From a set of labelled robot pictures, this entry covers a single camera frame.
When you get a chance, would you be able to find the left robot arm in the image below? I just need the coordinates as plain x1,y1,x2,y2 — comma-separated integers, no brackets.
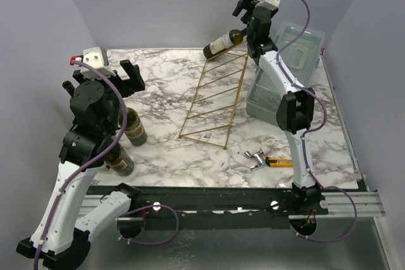
16,60,145,269

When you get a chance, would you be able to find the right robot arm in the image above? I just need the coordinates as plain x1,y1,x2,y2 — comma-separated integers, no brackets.
233,0,321,214

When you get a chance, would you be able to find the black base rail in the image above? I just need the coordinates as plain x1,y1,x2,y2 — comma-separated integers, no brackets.
85,184,330,231

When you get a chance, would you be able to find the gold wire wine rack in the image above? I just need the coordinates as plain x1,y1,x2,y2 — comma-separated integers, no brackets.
178,43,249,149

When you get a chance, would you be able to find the wine bottle white label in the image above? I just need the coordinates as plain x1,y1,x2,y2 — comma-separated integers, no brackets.
203,28,247,59

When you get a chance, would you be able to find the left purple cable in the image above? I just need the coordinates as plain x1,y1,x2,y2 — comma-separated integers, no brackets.
33,59,129,267

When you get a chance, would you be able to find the aluminium frame rail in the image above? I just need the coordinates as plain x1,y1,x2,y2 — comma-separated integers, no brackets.
77,192,385,219

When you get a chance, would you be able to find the yellow utility knife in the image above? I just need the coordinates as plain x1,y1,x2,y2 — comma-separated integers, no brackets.
265,157,293,168

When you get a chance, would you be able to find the front dark wine bottle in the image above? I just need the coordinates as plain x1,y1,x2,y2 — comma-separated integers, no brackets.
104,144,134,176

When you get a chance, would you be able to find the wine bottle brown label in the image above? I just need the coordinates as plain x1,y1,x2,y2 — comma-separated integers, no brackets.
125,107,147,146

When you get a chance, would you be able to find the white plastic pipe fitting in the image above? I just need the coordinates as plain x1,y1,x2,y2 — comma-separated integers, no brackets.
261,138,275,155

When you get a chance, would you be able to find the translucent green plastic toolbox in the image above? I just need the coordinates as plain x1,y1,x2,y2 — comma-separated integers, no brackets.
246,28,325,125

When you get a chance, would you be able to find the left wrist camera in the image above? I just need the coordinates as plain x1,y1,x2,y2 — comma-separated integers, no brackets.
70,47,114,78

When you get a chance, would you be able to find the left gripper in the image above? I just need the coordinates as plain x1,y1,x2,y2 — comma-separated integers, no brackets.
76,59,145,132

